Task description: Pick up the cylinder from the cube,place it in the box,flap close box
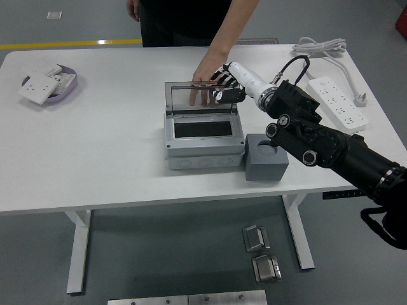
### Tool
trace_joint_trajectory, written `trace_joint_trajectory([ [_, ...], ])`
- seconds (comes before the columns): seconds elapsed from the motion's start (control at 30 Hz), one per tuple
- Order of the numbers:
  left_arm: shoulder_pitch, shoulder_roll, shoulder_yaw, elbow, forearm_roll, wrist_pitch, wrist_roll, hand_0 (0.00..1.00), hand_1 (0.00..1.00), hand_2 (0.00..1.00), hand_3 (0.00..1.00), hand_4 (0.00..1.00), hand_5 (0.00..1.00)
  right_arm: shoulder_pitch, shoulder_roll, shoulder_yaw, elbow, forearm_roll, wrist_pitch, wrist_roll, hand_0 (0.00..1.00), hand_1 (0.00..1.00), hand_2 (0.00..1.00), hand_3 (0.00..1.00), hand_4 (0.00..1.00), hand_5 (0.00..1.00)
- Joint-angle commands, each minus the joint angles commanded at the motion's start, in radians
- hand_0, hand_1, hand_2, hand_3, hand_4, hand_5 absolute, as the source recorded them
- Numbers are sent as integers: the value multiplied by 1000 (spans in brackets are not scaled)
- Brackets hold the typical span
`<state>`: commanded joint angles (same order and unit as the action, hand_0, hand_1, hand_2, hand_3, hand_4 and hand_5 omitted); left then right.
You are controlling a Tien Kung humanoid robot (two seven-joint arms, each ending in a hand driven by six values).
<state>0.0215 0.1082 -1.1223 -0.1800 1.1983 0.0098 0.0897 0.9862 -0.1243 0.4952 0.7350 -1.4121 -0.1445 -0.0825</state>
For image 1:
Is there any person's right hand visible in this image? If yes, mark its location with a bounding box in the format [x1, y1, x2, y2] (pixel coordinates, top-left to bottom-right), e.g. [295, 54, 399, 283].
[126, 0, 141, 22]

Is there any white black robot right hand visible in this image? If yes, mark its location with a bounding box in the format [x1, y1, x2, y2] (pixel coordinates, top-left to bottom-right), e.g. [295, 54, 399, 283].
[209, 62, 272, 105]

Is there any person's left hand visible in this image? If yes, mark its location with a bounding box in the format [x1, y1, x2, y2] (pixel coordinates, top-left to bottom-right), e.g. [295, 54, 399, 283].
[190, 50, 231, 107]

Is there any grey electrical box clear lid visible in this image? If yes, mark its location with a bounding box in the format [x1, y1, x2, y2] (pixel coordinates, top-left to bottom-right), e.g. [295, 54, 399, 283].
[163, 81, 247, 171]

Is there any grey cube with round hole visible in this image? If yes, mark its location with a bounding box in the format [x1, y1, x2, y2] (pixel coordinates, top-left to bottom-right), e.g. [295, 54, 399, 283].
[244, 133, 289, 182]

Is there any red box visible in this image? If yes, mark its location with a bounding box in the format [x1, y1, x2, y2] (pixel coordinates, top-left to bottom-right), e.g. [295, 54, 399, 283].
[394, 6, 407, 34]

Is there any person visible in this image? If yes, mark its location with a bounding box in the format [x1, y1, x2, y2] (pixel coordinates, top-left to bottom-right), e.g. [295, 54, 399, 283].
[139, 0, 233, 48]

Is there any yellow floor tape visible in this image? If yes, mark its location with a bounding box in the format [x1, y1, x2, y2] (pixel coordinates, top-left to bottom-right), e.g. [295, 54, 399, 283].
[0, 38, 142, 50]

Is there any white power strip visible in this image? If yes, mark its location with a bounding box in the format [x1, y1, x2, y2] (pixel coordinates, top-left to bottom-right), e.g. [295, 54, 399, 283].
[307, 76, 369, 134]

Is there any white grey socket module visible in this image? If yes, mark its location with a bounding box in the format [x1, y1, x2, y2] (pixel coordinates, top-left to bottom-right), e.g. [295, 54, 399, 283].
[50, 72, 77, 96]

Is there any purple oval tray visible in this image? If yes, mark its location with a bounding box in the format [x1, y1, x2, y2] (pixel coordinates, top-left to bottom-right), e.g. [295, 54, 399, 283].
[20, 65, 79, 103]

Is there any large white socket plate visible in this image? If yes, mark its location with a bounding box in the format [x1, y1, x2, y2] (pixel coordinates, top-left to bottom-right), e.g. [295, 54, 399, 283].
[17, 71, 60, 105]

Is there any black table control panel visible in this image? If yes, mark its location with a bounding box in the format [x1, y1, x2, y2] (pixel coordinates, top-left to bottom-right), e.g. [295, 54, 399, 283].
[322, 190, 365, 200]

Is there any open metal block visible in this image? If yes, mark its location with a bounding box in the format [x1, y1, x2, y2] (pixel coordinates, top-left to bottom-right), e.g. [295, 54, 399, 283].
[242, 224, 271, 253]

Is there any white table right leg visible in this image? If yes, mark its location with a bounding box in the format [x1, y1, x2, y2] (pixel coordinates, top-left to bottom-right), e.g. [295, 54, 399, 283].
[281, 193, 315, 271]

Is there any white table leg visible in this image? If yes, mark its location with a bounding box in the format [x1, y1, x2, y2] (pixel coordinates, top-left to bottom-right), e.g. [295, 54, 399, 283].
[281, 193, 315, 271]
[62, 209, 93, 295]

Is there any metal block with latch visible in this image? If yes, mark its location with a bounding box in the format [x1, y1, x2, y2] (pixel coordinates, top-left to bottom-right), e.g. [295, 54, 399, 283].
[252, 254, 283, 283]

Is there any raised metal plate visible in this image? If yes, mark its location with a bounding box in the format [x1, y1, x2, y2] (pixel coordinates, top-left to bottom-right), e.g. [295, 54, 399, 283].
[188, 289, 268, 305]

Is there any white table left leg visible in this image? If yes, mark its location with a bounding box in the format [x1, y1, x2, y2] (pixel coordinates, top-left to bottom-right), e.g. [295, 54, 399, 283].
[62, 209, 93, 295]

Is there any long metal plate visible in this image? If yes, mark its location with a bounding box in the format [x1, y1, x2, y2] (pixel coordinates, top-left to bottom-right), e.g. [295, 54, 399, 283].
[107, 295, 189, 305]

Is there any white switch plate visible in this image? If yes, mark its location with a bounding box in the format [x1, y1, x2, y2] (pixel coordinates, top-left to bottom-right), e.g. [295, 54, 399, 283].
[21, 60, 64, 79]

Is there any white power cord with plug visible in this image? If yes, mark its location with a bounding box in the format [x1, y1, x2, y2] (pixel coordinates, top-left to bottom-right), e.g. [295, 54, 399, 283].
[291, 37, 369, 108]

